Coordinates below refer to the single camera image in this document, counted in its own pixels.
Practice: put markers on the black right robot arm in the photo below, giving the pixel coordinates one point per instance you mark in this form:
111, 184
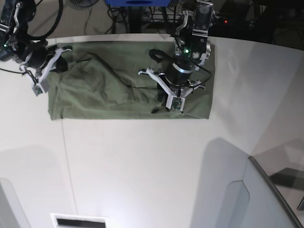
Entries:
15, 42

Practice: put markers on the blue plastic bin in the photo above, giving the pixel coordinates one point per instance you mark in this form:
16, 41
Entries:
138, 3

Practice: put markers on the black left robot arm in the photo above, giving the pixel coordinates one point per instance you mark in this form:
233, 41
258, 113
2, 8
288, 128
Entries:
191, 37

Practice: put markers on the grey table leg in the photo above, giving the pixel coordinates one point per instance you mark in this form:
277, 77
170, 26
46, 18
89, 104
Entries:
135, 19

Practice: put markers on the green t-shirt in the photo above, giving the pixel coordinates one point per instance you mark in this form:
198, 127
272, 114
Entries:
102, 82

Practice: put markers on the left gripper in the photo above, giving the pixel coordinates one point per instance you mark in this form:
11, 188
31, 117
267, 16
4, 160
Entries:
178, 70

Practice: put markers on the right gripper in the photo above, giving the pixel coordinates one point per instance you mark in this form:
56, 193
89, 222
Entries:
39, 58

